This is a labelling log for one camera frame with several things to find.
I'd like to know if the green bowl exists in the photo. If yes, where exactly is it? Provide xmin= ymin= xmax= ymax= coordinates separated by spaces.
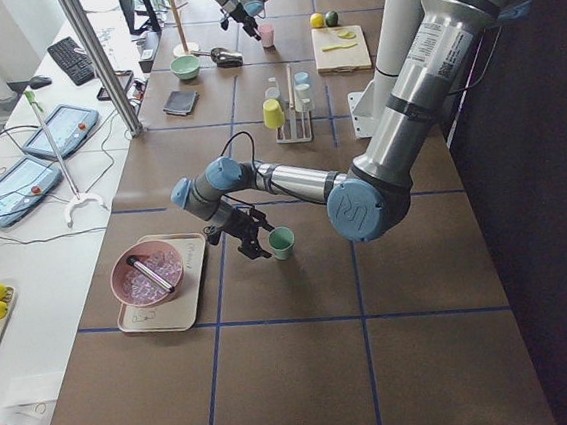
xmin=170 ymin=55 xmax=200 ymax=81

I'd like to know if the wooden mug tree stand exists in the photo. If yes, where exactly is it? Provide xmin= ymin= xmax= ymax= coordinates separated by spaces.
xmin=168 ymin=0 xmax=199 ymax=58

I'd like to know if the white plastic cup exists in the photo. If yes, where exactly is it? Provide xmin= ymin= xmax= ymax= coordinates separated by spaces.
xmin=294 ymin=83 xmax=315 ymax=113

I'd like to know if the grey plastic cup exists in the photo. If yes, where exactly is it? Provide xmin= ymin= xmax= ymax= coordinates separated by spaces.
xmin=264 ymin=86 xmax=283 ymax=103

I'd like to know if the white cup holder rack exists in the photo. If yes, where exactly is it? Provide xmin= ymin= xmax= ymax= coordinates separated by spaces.
xmin=269 ymin=64 xmax=314 ymax=144

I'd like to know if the lemon slice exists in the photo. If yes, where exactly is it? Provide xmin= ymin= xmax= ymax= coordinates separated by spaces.
xmin=336 ymin=30 xmax=356 ymax=40

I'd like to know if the teach pendant near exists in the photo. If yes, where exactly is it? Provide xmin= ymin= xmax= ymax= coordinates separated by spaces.
xmin=0 ymin=156 xmax=63 ymax=229

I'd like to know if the aluminium frame post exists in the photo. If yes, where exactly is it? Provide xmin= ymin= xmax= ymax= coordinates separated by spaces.
xmin=58 ymin=0 xmax=143 ymax=138

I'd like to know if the blue plastic cup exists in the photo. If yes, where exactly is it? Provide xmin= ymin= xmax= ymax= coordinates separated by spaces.
xmin=293 ymin=71 xmax=311 ymax=86

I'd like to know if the green plastic cup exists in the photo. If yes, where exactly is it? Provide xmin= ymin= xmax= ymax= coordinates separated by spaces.
xmin=268 ymin=226 xmax=295 ymax=260

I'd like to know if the black keyboard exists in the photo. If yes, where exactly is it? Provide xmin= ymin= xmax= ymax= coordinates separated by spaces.
xmin=47 ymin=36 xmax=96 ymax=86

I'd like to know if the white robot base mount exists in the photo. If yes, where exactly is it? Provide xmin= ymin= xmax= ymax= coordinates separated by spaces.
xmin=347 ymin=86 xmax=379 ymax=139

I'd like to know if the white stand with pole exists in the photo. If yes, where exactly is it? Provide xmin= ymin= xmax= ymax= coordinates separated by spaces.
xmin=24 ymin=83 xmax=112 ymax=231

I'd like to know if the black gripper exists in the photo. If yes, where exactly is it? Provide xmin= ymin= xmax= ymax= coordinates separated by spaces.
xmin=220 ymin=3 xmax=261 ymax=41
xmin=204 ymin=205 xmax=274 ymax=260

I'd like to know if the pink plastic cup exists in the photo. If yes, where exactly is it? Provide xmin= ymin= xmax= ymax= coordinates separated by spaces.
xmin=258 ymin=23 xmax=275 ymax=49

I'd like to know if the teach pendant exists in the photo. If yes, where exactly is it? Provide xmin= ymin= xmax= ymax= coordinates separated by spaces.
xmin=0 ymin=156 xmax=63 ymax=229
xmin=22 ymin=104 xmax=99 ymax=161

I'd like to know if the wooden cutting board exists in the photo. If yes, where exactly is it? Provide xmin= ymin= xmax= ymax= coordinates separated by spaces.
xmin=311 ymin=25 xmax=372 ymax=73

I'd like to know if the metal scoop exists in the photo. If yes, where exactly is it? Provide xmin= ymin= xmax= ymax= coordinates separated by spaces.
xmin=190 ymin=47 xmax=244 ymax=69

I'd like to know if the pink bowl with ice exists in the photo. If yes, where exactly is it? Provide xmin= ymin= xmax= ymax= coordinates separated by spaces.
xmin=110 ymin=239 xmax=184 ymax=308

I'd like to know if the black computer mouse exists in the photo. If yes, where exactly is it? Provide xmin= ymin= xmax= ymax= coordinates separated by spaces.
xmin=28 ymin=75 xmax=52 ymax=90

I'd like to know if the yellow plastic cup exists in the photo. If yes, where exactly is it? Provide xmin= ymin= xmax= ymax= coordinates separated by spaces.
xmin=262 ymin=98 xmax=286 ymax=130

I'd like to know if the green lime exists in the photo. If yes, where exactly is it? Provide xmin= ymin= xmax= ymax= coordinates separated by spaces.
xmin=324 ymin=11 xmax=339 ymax=27

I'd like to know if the yellow plastic knife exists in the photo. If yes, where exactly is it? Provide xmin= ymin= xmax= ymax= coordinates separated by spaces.
xmin=320 ymin=42 xmax=359 ymax=53

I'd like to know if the yellow lemon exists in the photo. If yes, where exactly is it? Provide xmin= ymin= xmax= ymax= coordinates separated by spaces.
xmin=309 ymin=12 xmax=325 ymax=29

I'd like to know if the folded grey cloth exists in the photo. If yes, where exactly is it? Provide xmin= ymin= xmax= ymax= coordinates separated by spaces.
xmin=163 ymin=90 xmax=199 ymax=117

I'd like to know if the teach pendant far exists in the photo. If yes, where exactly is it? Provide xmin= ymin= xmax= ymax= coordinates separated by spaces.
xmin=22 ymin=104 xmax=99 ymax=161

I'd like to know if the beige tray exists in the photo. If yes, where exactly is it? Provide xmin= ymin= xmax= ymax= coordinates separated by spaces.
xmin=110 ymin=233 xmax=206 ymax=333

